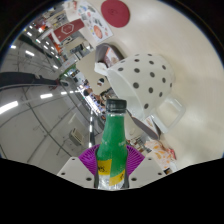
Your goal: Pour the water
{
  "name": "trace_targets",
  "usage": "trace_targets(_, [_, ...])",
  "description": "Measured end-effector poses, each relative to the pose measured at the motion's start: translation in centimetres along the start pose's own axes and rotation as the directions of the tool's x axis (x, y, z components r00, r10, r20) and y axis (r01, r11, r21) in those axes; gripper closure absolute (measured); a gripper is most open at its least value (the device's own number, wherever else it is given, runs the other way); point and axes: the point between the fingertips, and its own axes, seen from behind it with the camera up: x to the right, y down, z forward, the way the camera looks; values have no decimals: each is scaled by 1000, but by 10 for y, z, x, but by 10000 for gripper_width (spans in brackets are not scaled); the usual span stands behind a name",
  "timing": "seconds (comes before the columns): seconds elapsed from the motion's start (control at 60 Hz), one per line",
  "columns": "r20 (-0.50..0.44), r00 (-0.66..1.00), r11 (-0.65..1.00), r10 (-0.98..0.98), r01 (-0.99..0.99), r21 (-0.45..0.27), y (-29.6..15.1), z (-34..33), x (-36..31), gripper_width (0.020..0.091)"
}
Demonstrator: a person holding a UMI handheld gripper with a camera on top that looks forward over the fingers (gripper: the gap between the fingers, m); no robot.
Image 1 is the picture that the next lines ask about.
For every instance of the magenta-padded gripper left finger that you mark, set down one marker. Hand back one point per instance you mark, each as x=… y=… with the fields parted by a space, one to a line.
x=87 y=160

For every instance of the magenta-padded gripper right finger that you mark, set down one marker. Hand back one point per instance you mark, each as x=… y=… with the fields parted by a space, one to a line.
x=135 y=160

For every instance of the green drink bottle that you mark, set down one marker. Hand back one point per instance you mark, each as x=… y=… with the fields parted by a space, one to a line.
x=112 y=143

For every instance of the ceiling air conditioner unit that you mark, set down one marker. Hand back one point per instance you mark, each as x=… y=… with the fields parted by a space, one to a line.
x=77 y=136

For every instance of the dark brown food tray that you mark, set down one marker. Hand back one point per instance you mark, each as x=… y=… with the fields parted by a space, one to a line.
x=148 y=128

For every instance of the white mug with dark dots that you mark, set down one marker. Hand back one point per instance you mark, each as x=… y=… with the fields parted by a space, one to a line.
x=140 y=83

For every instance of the white paper napkin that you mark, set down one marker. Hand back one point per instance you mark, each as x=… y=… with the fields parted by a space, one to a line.
x=100 y=69

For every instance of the ceiling strip lights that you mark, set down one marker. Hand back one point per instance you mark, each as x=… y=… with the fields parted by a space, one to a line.
x=8 y=107

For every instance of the red paper cup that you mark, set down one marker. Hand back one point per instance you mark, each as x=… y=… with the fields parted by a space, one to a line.
x=68 y=30

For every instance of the colourful sticker leaflet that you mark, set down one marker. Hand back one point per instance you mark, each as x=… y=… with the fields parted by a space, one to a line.
x=95 y=23

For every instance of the flat round red coaster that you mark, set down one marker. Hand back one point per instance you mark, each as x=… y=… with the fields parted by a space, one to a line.
x=115 y=13

